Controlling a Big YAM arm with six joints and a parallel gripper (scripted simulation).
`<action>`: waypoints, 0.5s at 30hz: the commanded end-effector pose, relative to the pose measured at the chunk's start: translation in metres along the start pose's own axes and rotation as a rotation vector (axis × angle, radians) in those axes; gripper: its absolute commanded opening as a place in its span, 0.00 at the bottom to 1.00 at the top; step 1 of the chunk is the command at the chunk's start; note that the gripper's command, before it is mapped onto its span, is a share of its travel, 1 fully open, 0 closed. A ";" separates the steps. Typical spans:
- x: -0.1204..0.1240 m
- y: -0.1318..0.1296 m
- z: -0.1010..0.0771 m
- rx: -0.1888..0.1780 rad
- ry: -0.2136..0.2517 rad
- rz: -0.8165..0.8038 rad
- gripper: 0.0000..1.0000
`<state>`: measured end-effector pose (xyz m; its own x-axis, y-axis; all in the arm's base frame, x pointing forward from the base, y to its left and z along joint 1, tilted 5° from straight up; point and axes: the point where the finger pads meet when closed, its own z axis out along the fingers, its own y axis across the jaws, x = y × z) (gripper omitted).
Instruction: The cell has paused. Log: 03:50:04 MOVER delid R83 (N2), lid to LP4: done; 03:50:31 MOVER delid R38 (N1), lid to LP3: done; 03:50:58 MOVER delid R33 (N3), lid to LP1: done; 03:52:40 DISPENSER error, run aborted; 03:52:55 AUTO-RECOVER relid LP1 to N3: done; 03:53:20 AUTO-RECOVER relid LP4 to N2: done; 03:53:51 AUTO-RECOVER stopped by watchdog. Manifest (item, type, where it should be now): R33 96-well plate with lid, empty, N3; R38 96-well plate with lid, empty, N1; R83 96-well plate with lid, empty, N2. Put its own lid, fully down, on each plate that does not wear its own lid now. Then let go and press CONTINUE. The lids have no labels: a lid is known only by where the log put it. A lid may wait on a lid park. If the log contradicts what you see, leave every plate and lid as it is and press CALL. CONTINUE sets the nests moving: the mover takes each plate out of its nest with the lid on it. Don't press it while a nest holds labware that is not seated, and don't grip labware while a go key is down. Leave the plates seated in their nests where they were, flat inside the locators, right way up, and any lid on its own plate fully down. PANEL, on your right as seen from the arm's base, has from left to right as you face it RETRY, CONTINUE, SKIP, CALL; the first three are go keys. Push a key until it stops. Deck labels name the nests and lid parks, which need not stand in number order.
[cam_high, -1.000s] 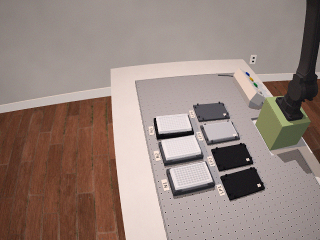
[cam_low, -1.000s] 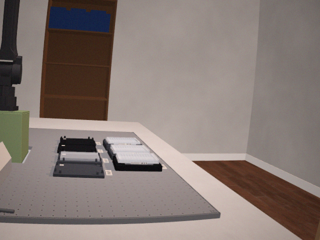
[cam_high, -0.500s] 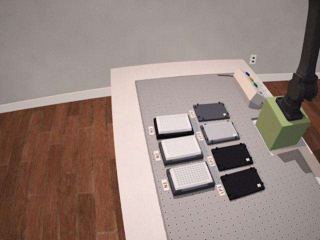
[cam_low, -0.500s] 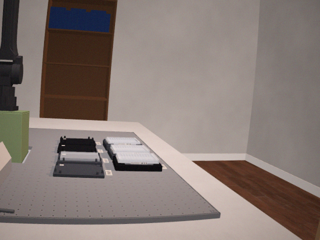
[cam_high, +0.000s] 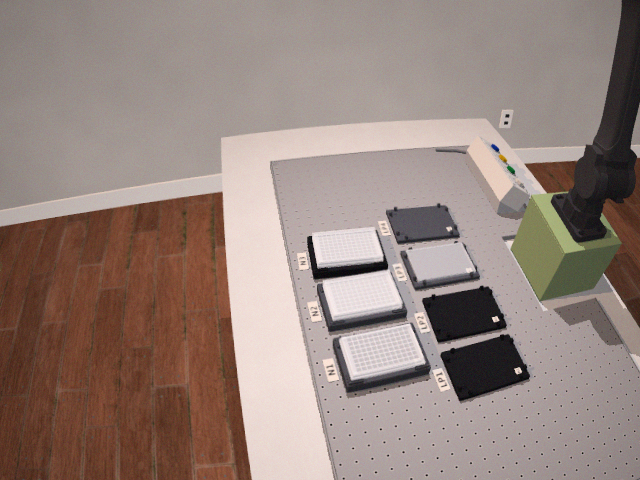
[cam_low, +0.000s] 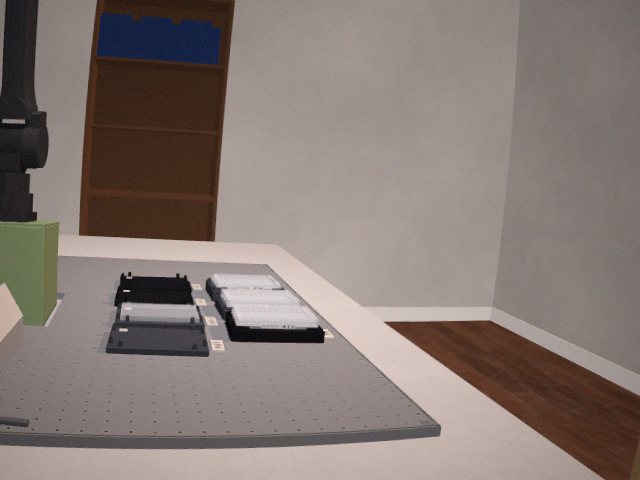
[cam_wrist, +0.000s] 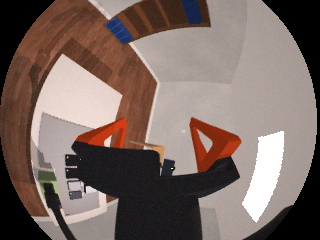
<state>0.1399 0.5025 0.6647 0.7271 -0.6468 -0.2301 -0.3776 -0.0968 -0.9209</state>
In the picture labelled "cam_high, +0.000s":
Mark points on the white label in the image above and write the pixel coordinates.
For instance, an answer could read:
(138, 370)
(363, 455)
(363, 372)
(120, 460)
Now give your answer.
(422, 323)
(314, 311)
(302, 260)
(441, 380)
(399, 272)
(384, 228)
(330, 370)

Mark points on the white button panel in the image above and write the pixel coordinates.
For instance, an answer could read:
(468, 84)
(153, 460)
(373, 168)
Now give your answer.
(494, 175)

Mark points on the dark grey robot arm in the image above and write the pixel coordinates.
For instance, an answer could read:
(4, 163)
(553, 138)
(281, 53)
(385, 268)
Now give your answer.
(606, 171)

